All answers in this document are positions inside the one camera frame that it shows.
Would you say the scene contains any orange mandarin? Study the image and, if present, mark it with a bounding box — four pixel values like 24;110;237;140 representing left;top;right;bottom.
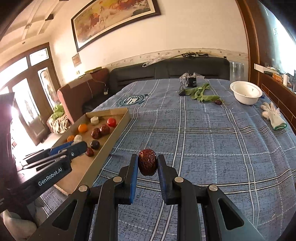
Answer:
67;135;75;142
78;123;88;133

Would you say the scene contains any long sugarcane piece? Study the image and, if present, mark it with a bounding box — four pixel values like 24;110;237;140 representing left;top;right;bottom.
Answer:
73;135;83;143

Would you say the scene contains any wrinkled red date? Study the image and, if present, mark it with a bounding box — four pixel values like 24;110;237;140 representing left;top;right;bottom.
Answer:
85;147;94;157

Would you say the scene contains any dark purple plum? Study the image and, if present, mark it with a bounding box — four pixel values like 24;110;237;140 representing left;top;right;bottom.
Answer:
90;140;100;150

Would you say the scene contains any large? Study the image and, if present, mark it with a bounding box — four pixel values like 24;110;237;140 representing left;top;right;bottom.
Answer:
91;128;101;140

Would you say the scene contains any hexagonal sugarcane piece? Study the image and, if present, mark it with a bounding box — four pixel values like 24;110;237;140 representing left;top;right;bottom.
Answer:
90;116;99;126

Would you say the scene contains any large red date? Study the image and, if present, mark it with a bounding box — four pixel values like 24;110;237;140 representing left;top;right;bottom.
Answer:
99;124;110;136

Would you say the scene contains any red cherry tomato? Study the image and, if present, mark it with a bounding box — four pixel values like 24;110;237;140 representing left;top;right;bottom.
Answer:
107;118;117;128

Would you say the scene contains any small red date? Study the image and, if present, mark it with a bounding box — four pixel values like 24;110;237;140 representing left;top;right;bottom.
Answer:
138;149;158;176

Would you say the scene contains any patterned blanket pile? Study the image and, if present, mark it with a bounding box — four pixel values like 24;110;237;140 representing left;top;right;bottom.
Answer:
47;103;71;134

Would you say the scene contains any cardboard tray box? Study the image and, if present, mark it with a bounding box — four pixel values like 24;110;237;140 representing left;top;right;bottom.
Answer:
53;108;130;196

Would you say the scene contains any brown armchair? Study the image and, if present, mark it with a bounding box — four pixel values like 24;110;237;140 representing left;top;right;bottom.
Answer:
57;68;109;123

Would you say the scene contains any wooden glass door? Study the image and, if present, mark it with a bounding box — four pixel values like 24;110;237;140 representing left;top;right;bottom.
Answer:
1;43;61;145

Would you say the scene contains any black leather sofa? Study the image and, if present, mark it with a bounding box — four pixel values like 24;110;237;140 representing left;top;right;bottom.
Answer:
82;55;230;113

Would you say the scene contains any green leafy vegetable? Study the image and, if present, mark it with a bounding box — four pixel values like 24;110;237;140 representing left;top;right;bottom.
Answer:
185;83;223;102

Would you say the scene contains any white work glove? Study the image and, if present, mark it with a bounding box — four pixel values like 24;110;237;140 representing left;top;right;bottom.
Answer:
260;102;287;131

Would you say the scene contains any small black device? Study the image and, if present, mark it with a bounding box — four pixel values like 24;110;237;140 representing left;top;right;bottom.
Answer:
179;89;186;96

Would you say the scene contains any white bowl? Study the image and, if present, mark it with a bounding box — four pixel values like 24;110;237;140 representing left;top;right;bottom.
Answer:
230;81;262;105

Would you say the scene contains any framed horse painting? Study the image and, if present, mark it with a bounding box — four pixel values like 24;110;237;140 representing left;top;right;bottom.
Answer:
71;0;161;52

